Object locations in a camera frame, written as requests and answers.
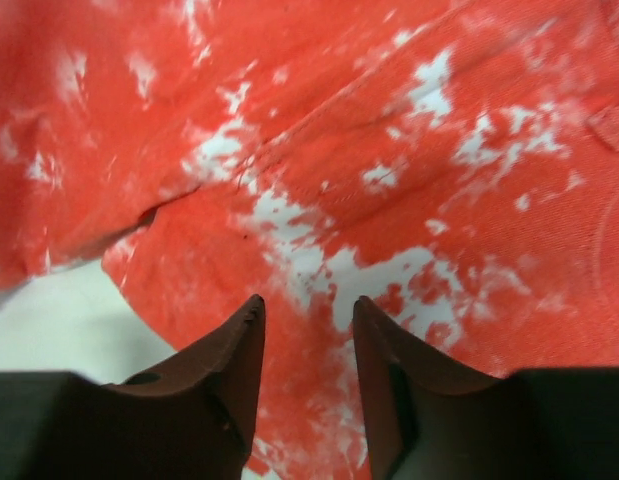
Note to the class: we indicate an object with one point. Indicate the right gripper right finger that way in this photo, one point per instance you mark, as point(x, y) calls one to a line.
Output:
point(427, 415)

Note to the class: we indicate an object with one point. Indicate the red white-splattered trousers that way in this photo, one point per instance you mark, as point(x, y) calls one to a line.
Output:
point(456, 161)

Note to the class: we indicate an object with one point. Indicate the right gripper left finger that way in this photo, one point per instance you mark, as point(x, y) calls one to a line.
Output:
point(193, 415)

